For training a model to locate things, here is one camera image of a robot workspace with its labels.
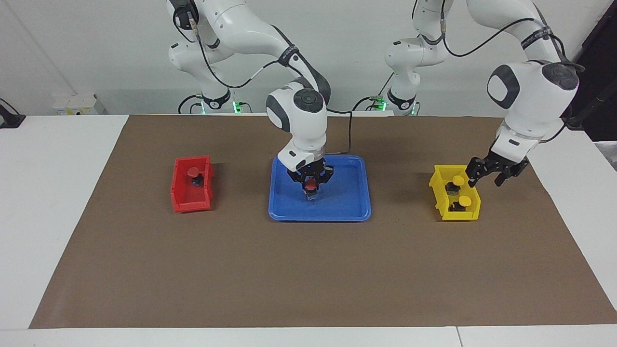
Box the black equipment stand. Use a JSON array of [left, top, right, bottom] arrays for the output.
[[569, 0, 617, 143]]

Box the yellow plastic bin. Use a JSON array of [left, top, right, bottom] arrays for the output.
[[429, 165, 481, 222]]

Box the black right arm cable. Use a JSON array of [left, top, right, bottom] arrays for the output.
[[186, 10, 353, 156]]

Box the blue plastic tray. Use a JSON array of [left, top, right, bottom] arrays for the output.
[[268, 155, 372, 223]]

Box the black device with cable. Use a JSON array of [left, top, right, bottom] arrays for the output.
[[0, 99, 26, 129]]

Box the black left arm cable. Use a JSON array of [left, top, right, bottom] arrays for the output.
[[412, 0, 585, 145]]

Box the red plastic bin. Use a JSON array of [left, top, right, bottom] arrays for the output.
[[170, 155, 214, 214]]

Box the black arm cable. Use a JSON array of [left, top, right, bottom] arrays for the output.
[[412, 0, 585, 145], [186, 10, 353, 156]]

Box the black base cable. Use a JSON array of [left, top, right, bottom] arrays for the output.
[[178, 93, 204, 114], [352, 72, 395, 112]]

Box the brown paper table mat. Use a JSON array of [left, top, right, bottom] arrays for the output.
[[29, 115, 617, 329]]

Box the white power box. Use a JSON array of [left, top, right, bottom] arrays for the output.
[[52, 93, 107, 115]]

